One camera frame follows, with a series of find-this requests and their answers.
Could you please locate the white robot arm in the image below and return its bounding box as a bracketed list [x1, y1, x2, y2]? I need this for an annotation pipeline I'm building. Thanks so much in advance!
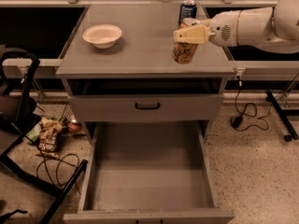
[173, 0, 299, 54]

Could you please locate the black floor cable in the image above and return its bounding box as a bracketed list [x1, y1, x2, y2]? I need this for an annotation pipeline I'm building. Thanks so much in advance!
[36, 152, 82, 196]

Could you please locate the open grey middle drawer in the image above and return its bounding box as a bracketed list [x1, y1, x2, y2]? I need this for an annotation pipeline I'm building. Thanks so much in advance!
[64, 121, 235, 224]

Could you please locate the brown chip bag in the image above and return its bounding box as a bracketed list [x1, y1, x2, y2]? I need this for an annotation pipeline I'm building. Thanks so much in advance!
[37, 118, 63, 160]

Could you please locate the black power adapter cable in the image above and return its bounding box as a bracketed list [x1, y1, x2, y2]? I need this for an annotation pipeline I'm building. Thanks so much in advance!
[229, 75, 269, 133]

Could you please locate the blue soda can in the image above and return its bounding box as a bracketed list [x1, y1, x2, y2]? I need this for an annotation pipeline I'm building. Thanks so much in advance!
[178, 0, 197, 24]

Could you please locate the black wheeled stand base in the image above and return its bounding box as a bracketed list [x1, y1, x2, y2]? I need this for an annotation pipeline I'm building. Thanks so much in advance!
[265, 91, 299, 142]

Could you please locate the grey drawer cabinet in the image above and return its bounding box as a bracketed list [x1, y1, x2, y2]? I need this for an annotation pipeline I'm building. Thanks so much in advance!
[57, 3, 233, 141]

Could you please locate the closed grey top drawer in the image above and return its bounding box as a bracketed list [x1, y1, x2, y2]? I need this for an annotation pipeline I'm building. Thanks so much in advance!
[68, 94, 224, 122]

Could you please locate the black chair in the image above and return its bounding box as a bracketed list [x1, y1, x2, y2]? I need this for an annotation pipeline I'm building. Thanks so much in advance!
[0, 45, 62, 196]

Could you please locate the black drawer handle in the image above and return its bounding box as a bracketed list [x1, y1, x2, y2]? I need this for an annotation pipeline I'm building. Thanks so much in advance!
[135, 102, 161, 110]

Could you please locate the black stand leg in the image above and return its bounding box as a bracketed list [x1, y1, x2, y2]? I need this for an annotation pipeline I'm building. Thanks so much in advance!
[39, 160, 88, 224]

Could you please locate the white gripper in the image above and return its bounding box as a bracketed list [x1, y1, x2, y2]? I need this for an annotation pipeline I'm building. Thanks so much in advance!
[173, 10, 240, 47]

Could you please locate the orange soda can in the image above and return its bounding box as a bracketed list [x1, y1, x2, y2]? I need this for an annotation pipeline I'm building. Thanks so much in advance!
[172, 18, 199, 64]

